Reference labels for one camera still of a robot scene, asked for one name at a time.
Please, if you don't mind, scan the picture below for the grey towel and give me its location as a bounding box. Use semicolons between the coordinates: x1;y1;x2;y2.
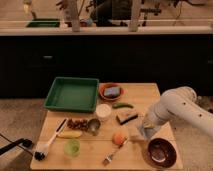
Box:
137;123;161;140

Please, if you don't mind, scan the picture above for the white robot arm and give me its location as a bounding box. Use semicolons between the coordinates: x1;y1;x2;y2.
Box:
139;86;213;139

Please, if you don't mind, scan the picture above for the white round cup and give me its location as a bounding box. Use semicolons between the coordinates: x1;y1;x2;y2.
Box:
95;104;111;121

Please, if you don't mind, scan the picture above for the green plastic cup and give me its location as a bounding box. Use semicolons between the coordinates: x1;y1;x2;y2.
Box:
64;139;80;157

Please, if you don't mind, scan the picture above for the orange fruit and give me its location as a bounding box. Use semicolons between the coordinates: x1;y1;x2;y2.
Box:
112;131;126;145

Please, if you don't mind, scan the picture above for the dark brown bowl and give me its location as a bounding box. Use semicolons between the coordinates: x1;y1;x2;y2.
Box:
148;138;177;168

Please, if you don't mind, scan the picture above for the green pea pod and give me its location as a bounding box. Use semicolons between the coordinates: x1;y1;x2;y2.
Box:
112;103;134;109

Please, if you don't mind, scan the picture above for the blue sponge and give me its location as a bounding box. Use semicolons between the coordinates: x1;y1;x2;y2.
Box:
104;87;120;98

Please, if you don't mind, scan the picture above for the orange bowl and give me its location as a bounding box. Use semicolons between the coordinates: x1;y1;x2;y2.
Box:
99;83;124;101

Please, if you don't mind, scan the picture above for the red grapes bunch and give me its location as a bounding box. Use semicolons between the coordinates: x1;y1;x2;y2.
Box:
67;119;88;131

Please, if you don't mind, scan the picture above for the green plastic tray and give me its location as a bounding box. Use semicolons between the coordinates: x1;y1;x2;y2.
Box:
44;77;99;113

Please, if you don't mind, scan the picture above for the yellow banana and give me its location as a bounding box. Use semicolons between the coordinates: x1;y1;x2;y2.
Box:
57;130;83;138

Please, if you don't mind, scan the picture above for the white dish brush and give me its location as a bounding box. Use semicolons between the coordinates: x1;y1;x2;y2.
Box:
34;118;68;161

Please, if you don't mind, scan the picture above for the green bin in background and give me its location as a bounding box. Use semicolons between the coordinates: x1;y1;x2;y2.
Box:
27;18;60;28

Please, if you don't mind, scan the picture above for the black cable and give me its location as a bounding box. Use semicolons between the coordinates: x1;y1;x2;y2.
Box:
0;133;35;157

